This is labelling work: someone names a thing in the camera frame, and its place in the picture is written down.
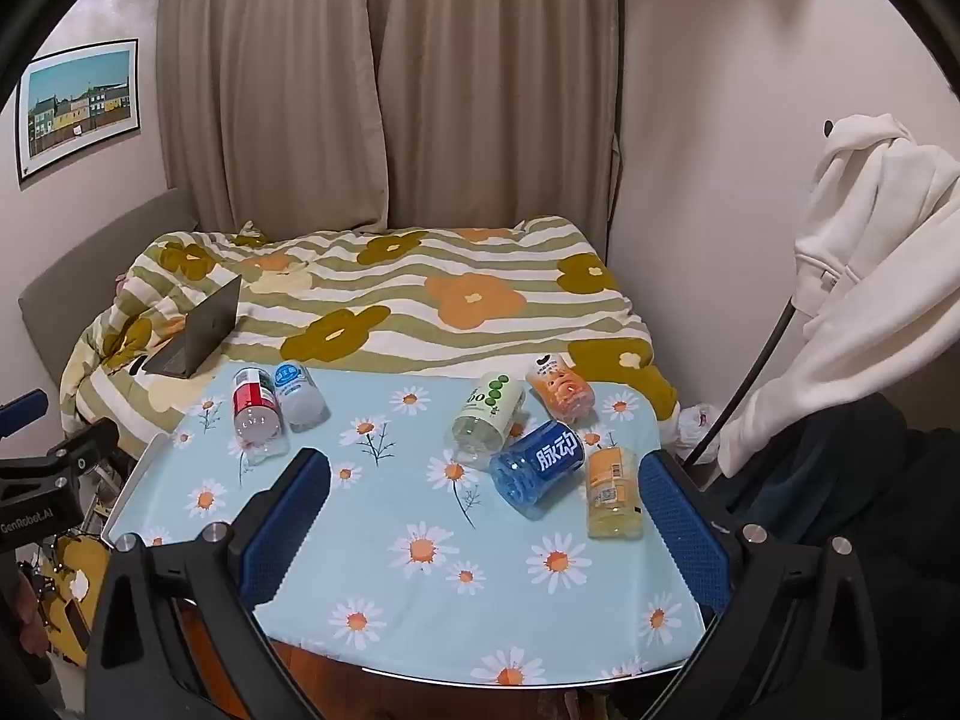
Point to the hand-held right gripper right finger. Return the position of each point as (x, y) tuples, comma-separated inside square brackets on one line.
[(684, 540)]

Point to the light blue daisy tablecloth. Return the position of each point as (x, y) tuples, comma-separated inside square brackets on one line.
[(420, 585)]

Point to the beige curtain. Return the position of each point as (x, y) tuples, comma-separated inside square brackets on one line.
[(495, 90), (262, 90)]

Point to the framed wall poster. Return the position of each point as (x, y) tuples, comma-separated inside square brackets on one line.
[(79, 109)]

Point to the blue plastic cup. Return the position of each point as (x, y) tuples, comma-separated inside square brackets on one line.
[(538, 465)]

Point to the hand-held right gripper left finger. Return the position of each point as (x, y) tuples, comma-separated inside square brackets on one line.
[(289, 532)]

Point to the yellow orange label cup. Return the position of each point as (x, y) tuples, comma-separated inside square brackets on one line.
[(613, 491)]

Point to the grey bed headboard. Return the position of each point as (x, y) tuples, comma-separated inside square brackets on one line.
[(82, 270)]

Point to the yellow bag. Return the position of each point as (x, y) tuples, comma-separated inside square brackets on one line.
[(71, 585)]

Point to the blue white label clear cup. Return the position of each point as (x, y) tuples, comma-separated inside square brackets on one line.
[(298, 394)]

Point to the green dotted label clear cup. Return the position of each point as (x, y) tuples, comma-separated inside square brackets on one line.
[(489, 412)]

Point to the white table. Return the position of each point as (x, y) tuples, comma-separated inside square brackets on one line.
[(139, 476)]

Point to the red label clear cup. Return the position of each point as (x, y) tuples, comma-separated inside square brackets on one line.
[(256, 409)]

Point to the striped flower print blanket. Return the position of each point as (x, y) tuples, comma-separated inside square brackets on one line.
[(420, 292)]

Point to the grey laptop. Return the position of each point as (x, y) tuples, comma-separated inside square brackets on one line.
[(199, 330)]

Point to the white plastic bag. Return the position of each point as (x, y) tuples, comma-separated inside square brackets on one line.
[(694, 424)]

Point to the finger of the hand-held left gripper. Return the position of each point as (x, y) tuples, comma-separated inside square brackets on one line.
[(86, 444), (22, 409)]

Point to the white hoodie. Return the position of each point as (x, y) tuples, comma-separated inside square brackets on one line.
[(862, 277)]

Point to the black curved pole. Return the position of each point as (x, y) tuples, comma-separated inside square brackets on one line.
[(757, 375)]

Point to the orange print clear cup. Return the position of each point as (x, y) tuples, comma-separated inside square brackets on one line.
[(561, 388)]

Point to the person's left hand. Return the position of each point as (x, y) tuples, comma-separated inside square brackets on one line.
[(28, 607)]

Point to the dark cloth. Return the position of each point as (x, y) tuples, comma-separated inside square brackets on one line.
[(840, 480)]

